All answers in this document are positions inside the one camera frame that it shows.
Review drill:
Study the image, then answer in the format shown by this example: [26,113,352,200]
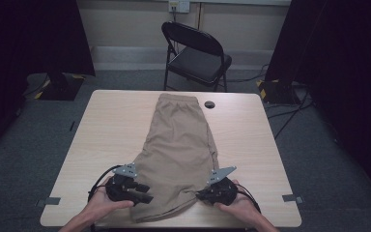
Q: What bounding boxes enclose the white wall outlet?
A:
[168,0,191,15]

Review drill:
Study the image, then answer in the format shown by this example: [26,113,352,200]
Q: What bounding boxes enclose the black floor cables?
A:
[228,63,316,140]

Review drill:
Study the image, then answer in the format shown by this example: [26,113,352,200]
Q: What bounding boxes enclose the person's left hand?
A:
[82,176,136,224]

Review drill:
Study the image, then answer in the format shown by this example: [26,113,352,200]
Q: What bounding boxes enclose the dark curtain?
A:
[264,0,371,205]

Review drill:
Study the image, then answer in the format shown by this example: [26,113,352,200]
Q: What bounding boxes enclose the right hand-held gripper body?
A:
[205,165,240,207]

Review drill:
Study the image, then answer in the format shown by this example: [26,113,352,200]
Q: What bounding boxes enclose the black stand base striped tape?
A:
[256,78,301,105]
[33,72,86,102]

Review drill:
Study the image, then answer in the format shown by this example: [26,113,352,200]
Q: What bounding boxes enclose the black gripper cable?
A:
[236,183,262,215]
[87,164,124,203]

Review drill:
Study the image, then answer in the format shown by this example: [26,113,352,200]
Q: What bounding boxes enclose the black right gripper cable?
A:
[236,183,262,215]

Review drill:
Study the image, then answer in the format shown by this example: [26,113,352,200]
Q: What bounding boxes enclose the black folding chair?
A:
[160,20,233,93]

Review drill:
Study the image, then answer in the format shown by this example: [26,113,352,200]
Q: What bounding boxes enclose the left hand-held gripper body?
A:
[104,161,143,203]

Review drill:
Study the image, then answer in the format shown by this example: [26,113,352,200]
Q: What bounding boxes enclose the person's right hand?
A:
[213,179,261,224]

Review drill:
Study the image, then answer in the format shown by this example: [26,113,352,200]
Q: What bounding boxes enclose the beige shorts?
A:
[129,93,220,224]

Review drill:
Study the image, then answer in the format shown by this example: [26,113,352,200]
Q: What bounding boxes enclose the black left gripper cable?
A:
[87,164,124,203]

